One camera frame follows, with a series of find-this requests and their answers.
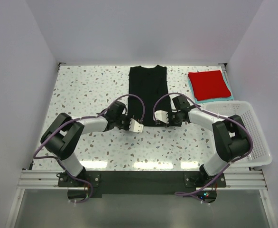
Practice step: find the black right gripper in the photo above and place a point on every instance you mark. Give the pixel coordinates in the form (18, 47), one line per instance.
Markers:
(170, 123)

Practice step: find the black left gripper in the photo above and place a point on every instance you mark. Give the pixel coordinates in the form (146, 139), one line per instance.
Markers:
(127, 128)

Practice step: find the black t shirt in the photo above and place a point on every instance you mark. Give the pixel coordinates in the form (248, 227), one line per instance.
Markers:
(149, 84)

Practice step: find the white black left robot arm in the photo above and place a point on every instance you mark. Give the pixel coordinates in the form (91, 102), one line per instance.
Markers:
(62, 136)

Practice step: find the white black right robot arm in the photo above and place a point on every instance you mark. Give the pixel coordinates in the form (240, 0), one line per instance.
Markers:
(231, 139)

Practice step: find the folded red t shirt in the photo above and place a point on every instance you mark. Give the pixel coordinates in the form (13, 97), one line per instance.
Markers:
(210, 85)

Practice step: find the folded teal t shirt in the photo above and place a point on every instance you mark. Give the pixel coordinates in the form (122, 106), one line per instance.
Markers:
(224, 98)

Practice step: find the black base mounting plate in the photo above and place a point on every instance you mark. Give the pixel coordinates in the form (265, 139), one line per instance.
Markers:
(99, 183)

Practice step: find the white plastic basket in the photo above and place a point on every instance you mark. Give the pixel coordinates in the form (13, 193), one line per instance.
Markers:
(260, 154)

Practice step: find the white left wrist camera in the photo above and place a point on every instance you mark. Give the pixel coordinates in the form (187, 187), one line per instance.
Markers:
(135, 126)

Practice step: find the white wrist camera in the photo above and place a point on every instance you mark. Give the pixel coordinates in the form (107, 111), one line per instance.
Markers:
(161, 116)
(135, 126)

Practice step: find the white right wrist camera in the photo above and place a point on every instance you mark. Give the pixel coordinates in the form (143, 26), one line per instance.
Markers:
(161, 116)

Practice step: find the aluminium rail frame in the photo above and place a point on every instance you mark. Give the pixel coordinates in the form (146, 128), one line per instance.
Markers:
(131, 149)

